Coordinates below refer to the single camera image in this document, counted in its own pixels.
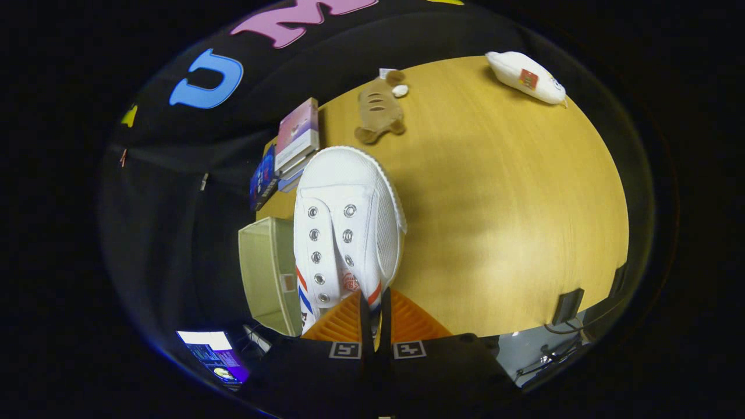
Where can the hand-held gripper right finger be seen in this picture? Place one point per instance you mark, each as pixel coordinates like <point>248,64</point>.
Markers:
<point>442,378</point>

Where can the small black box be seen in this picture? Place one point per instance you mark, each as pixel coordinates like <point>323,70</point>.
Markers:
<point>567,306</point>

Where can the pink cloth clip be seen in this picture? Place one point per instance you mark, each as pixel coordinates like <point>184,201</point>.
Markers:
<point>123,157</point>

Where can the light blue book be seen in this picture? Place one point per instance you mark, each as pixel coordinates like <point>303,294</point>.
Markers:
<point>289,183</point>

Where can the white canvas shoe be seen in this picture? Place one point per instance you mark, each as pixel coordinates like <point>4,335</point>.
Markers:
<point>349,192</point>

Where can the white paper tag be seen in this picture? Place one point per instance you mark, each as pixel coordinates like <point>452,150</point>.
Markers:
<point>385,73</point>

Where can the dark blue book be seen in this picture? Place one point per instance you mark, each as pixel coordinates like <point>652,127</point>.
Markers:
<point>263,177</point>

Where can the brown bread plush toy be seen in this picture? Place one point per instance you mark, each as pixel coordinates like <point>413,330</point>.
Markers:
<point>378,110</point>

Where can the black backdrop cloth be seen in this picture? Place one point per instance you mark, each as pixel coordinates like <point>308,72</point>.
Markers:
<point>157,233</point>

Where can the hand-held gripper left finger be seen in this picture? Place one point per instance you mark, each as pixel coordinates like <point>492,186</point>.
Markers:
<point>326,378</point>

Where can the white paperback book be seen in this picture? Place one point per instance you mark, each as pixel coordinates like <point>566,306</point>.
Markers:
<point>294,166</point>

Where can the pink cover book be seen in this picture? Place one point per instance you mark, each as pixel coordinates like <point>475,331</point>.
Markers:
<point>297,125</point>

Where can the white plush toy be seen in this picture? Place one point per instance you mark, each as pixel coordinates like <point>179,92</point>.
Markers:
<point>518,73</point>

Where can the silver cloth clip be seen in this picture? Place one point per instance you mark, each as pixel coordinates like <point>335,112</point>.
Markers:
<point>204,181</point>

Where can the beige fabric storage box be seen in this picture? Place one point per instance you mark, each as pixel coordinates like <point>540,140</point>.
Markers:
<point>265,267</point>

